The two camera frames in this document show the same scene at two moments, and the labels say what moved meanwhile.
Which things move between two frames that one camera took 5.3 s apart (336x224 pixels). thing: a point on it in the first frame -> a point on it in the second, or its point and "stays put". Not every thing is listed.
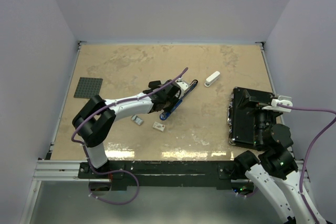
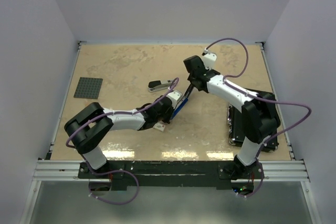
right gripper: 246,99 -> 189,78
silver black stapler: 154,84 stays put
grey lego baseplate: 88,87 stays put
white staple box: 158,126 stays put
